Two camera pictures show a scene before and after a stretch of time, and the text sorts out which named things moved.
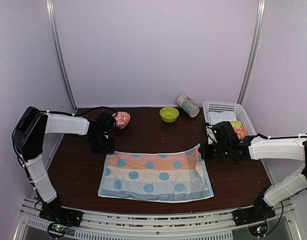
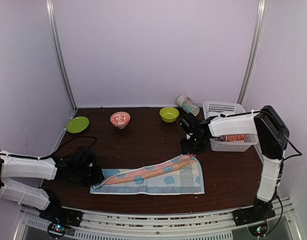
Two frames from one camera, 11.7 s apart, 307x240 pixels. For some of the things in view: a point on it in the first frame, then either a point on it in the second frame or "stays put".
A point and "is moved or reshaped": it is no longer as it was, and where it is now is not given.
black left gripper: [109, 149] → [98, 177]
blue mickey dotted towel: [170, 177] is moved or reshaped
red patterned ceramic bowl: [122, 119] stays put
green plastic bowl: [169, 114] stays put
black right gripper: [205, 154] → [185, 148]
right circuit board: [258, 230] stays put
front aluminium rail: [108, 225] stays put
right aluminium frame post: [258, 32] stays put
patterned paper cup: [187, 105] stays put
